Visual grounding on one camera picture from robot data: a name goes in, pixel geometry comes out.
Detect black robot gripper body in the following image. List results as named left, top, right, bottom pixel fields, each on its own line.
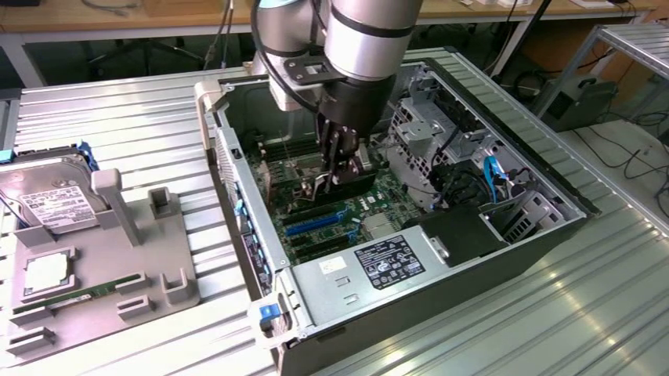
left=316, top=74, right=399, bottom=133

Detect black graphics card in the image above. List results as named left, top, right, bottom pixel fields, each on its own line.
left=260, top=155, right=379, bottom=207

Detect green motherboard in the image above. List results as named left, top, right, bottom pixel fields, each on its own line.
left=244, top=128, right=422, bottom=264

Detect silver metal drive cage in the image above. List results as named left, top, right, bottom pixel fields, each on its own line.
left=386, top=64, right=496, bottom=215

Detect silver chipset heatsink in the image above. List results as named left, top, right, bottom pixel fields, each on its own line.
left=361, top=216, right=402, bottom=241

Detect blue expansion slot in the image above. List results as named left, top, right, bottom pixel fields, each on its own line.
left=281, top=213, right=341, bottom=237

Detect black expansion slot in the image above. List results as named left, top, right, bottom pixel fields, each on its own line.
left=288, top=233, right=353, bottom=256

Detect black case fan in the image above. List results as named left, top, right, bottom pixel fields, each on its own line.
left=431, top=161, right=495, bottom=208

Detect black plastic air shroud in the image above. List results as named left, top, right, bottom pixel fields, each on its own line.
left=400, top=204, right=510, bottom=269

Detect silver power supply with label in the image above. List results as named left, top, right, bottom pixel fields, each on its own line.
left=288, top=225, right=451, bottom=329

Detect silver disk bay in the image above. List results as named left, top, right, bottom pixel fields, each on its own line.
left=480, top=189, right=586, bottom=246

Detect open black PC case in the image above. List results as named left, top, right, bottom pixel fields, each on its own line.
left=193, top=46, right=602, bottom=376

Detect blue case latch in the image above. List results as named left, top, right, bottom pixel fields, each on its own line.
left=257, top=304, right=281, bottom=327

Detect black box on floor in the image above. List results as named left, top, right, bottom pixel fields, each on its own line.
left=542, top=77, right=619, bottom=133

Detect black chair base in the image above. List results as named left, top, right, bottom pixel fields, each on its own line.
left=86, top=36, right=205, bottom=80

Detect grey plastic parts rack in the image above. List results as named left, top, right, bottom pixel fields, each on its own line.
left=0, top=168, right=203, bottom=358

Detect silver hard disk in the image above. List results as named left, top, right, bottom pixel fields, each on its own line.
left=0, top=154, right=113, bottom=237

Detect green RAM stick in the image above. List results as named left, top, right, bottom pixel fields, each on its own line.
left=12, top=273, right=142, bottom=315

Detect silver CPU chip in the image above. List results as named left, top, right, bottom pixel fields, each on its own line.
left=22, top=256, right=74, bottom=291

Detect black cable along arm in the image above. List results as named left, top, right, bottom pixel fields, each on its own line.
left=248, top=0, right=328, bottom=115

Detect blue flat SATA wire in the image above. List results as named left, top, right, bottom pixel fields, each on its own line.
left=483, top=155, right=516, bottom=205

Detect grey hanging cable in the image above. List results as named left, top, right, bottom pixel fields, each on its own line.
left=205, top=0, right=233, bottom=71

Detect coiled black cable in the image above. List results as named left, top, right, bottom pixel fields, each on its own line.
left=512, top=69, right=548, bottom=99

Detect blue plastic disk rail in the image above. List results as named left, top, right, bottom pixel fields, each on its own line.
left=72, top=142, right=101, bottom=172

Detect aluminium frame table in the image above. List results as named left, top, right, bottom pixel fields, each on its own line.
left=531, top=23, right=669, bottom=119

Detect wooden desk with white frame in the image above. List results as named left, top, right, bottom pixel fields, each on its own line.
left=0, top=0, right=654, bottom=89

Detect black cables on floor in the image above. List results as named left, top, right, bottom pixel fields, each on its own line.
left=572, top=111, right=669, bottom=183

